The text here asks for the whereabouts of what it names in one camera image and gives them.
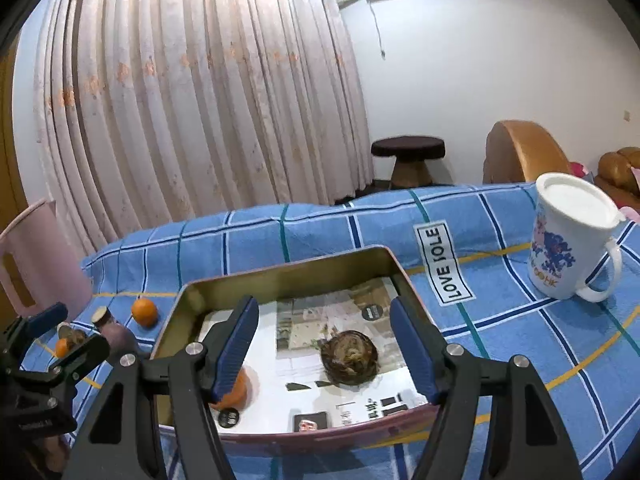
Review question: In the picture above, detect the small orange mandarin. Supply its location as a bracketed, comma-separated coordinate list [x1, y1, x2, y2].
[54, 338, 72, 359]

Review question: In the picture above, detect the purple round passion fruit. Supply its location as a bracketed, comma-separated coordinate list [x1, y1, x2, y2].
[99, 322, 141, 366]

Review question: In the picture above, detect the small orange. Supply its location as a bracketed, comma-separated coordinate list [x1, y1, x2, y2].
[131, 297, 158, 328]

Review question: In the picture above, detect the large orange mandarin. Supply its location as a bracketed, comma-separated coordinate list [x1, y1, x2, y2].
[210, 367, 250, 411]

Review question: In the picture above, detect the dark brown water chestnut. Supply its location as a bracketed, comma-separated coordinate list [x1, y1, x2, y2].
[320, 330, 378, 386]

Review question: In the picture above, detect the pink plastic pitcher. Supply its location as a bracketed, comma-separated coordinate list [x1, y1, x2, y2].
[1, 198, 92, 321]

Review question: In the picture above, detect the printed paper sheet in tin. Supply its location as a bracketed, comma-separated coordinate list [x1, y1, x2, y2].
[212, 278, 427, 434]

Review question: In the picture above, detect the blue plaid tablecloth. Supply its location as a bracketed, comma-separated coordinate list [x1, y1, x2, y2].
[82, 184, 639, 479]

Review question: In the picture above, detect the pink metal tin box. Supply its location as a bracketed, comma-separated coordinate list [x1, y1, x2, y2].
[152, 246, 437, 455]

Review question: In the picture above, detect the white cartoon mug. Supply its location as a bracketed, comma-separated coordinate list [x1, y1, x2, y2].
[528, 172, 625, 304]

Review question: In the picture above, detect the pink floral curtain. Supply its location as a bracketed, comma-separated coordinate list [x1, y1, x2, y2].
[34, 0, 373, 256]

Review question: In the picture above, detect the orange leather sofa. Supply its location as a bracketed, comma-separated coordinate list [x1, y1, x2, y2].
[594, 146, 640, 211]

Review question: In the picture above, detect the orange leather armchair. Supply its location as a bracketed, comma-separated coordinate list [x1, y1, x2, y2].
[483, 120, 572, 183]

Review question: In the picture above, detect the pink floral cloth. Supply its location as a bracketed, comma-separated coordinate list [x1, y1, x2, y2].
[630, 166, 640, 191]

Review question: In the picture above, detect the dark round stool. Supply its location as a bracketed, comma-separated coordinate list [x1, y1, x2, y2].
[371, 136, 446, 188]

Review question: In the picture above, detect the air conditioner cable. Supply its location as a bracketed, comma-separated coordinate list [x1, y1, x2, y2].
[368, 0, 388, 59]

